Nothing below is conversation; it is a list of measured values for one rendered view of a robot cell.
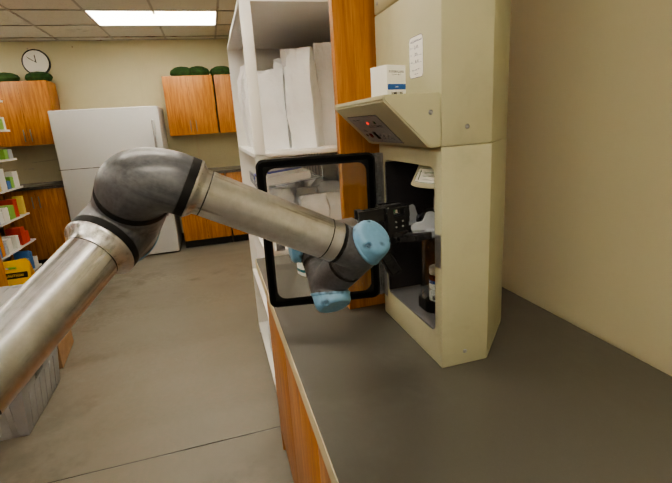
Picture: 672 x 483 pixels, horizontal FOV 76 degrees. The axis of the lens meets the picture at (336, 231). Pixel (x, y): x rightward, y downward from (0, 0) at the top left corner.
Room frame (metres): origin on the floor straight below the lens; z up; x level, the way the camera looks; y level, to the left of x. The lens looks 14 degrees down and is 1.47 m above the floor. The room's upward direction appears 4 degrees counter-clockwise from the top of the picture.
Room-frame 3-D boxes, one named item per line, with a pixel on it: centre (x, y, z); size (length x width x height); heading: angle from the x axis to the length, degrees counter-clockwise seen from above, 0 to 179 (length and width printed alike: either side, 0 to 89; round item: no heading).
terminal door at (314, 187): (1.11, 0.04, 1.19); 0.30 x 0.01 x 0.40; 96
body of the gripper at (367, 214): (0.94, -0.10, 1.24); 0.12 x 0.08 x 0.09; 105
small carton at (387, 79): (0.92, -0.12, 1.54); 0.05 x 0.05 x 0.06; 34
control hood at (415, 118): (0.96, -0.11, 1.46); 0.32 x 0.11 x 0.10; 15
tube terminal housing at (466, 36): (1.01, -0.29, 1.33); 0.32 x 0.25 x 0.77; 15
